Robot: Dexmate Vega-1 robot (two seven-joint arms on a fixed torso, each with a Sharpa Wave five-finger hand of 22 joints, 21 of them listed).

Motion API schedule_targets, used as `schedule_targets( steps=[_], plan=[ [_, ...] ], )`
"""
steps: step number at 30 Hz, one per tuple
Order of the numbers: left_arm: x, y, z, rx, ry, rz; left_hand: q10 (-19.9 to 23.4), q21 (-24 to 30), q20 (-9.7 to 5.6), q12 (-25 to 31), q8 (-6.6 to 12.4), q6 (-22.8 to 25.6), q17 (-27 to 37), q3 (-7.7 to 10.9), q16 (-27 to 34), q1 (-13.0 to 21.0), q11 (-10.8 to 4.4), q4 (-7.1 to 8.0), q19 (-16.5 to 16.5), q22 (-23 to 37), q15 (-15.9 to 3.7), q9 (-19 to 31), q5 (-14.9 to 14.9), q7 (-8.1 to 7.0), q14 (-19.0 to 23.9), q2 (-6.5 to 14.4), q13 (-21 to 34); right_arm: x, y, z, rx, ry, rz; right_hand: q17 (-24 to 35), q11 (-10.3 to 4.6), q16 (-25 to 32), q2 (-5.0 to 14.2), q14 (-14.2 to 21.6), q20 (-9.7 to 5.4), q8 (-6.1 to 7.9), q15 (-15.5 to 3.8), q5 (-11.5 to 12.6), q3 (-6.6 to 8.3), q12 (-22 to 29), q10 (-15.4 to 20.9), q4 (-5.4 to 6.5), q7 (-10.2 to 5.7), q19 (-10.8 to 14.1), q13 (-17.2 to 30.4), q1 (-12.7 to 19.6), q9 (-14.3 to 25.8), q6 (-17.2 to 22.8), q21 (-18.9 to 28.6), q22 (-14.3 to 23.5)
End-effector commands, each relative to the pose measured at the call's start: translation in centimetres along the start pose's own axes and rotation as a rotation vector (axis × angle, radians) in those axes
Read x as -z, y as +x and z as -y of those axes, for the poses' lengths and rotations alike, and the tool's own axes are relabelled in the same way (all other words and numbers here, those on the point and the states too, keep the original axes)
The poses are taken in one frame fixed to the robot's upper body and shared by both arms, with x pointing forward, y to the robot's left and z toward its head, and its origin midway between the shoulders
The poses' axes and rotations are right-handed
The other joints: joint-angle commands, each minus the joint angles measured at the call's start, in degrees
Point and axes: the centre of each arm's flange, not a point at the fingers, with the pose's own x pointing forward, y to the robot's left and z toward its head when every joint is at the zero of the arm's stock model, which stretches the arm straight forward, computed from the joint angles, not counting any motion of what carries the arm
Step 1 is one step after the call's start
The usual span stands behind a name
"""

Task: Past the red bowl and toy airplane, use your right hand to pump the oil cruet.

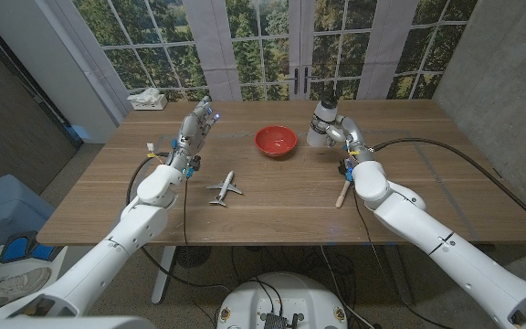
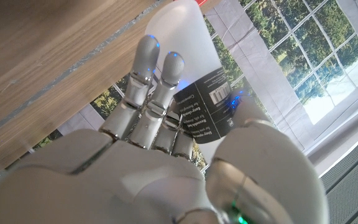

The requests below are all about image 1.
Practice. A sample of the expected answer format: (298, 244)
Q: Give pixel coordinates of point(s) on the blue black foot pedal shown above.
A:
(16, 247)

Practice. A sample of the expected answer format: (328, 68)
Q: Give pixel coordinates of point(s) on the red bowl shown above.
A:
(275, 141)

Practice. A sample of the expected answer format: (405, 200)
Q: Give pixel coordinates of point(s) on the white table leg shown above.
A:
(162, 274)

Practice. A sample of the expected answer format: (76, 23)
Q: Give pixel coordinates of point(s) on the white toy airplane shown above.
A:
(224, 187)

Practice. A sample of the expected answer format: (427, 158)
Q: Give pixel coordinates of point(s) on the blue upholstered seat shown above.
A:
(3, 205)

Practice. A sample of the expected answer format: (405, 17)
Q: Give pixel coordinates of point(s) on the white tissue box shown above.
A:
(149, 102)

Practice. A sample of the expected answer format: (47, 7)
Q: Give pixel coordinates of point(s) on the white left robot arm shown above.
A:
(146, 215)

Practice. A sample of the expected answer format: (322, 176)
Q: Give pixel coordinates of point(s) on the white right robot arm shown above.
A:
(427, 233)

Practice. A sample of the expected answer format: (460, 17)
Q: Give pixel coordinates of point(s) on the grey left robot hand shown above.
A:
(190, 134)

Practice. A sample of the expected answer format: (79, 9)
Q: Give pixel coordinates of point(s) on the colourful wooden maraca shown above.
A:
(342, 196)

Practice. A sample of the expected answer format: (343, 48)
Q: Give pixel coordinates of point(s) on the grey table leg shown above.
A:
(400, 279)

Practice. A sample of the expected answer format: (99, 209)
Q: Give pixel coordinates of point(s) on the printed window backdrop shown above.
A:
(263, 50)

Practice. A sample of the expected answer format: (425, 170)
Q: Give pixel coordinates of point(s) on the black floor fan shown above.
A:
(193, 256)

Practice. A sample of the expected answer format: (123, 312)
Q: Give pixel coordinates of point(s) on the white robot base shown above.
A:
(281, 297)

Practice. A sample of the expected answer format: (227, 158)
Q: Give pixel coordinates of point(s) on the grey sneaker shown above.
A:
(12, 290)

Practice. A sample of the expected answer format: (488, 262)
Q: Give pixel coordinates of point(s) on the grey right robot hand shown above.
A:
(352, 132)

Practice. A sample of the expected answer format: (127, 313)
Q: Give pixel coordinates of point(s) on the white oil cruet bottle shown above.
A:
(321, 112)

